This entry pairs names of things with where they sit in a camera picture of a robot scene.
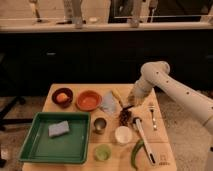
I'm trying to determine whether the white cup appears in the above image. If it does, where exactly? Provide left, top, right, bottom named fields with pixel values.
left=115, top=126, right=132, bottom=145

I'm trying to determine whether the green plastic cup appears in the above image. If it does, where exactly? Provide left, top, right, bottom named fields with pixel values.
left=94, top=144, right=111, bottom=161

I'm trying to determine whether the small metal cup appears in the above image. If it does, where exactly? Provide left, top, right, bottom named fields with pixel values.
left=94, top=118, right=107, bottom=134

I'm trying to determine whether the yellow banana piece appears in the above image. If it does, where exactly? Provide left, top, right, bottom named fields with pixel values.
left=112, top=89, right=125, bottom=105

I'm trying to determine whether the orange plastic bowl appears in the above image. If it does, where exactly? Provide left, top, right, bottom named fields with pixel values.
left=76, top=90, right=102, bottom=111

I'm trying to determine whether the blue sponge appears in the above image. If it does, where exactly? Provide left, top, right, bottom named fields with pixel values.
left=48, top=121, right=69, bottom=137

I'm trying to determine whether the grey cloth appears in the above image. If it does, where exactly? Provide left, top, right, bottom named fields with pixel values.
left=100, top=91, right=116, bottom=115

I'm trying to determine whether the black and tan eraser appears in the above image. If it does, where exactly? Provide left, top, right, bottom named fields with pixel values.
left=122, top=105, right=134, bottom=110

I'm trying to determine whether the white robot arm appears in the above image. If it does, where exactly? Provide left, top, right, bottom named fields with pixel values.
left=128, top=61, right=213, bottom=171

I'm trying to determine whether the green plastic tray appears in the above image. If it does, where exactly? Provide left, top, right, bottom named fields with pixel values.
left=19, top=112, right=90, bottom=164

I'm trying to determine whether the dark red bowl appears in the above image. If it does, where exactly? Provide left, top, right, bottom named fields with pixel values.
left=52, top=88, right=73, bottom=108

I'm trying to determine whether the orange fruit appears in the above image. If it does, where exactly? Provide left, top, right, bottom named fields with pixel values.
left=56, top=93, right=68, bottom=103

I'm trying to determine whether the black office chair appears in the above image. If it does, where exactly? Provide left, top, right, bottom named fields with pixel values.
left=0, top=53, right=33, bottom=131

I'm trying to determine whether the green chili pepper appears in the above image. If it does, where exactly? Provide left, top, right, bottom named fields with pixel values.
left=131, top=139, right=144, bottom=170

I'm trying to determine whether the red grape bunch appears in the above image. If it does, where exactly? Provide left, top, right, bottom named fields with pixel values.
left=119, top=110, right=132, bottom=126

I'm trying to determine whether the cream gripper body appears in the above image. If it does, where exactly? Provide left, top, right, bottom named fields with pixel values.
left=128, top=88, right=146, bottom=106

